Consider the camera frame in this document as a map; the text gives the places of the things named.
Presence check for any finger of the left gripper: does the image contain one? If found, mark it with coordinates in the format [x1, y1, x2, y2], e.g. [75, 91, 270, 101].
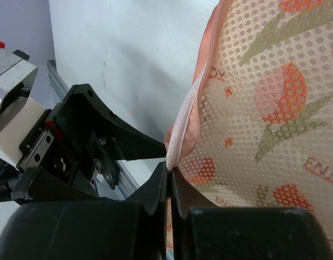
[62, 84, 166, 160]
[10, 165, 129, 204]

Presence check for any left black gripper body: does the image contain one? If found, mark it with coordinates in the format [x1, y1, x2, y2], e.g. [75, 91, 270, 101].
[17, 109, 120, 190]

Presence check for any floral mesh laundry bag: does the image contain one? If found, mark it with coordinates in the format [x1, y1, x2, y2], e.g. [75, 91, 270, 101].
[165, 1, 333, 251]

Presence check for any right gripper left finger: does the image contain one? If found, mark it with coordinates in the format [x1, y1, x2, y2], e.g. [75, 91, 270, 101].
[0, 162, 168, 259]

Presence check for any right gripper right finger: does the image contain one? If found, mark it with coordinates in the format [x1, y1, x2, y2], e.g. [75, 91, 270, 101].
[170, 168, 333, 259]

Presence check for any aluminium mounting rail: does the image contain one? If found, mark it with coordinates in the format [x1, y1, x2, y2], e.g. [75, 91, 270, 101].
[45, 59, 141, 201]

